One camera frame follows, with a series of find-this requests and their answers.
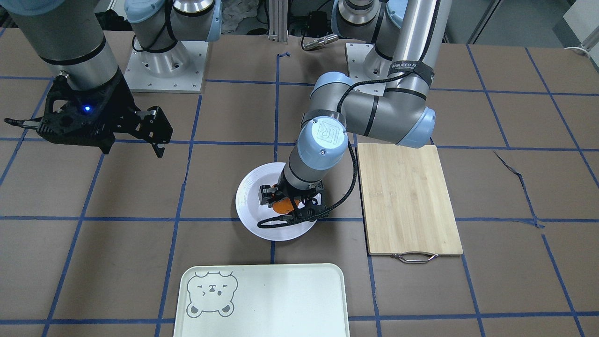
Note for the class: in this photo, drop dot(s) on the aluminium frame post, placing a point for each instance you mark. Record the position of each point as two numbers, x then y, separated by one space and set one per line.
277 22

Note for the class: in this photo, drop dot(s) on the cream bear tray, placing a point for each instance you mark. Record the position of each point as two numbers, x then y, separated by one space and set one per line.
279 300

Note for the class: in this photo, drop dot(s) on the bamboo cutting board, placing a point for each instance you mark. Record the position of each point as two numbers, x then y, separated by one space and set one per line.
406 204

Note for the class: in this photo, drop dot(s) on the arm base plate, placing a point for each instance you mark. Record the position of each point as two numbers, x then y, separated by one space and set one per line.
366 63
180 70

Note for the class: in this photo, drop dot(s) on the white round plate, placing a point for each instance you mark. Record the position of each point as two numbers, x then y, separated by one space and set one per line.
251 212

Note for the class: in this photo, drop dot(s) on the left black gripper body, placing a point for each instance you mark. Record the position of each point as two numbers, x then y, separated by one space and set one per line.
266 195

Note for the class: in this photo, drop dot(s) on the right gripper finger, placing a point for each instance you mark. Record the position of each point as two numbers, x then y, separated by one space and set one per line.
159 149

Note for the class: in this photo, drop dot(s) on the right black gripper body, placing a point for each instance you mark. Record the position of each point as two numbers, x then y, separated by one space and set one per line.
122 106

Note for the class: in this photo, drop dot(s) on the orange fruit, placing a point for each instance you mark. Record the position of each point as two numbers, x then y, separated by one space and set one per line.
285 206

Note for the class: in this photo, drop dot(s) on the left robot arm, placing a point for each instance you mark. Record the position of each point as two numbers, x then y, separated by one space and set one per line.
391 108

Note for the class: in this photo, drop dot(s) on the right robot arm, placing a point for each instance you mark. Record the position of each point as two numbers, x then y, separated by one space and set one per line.
68 37

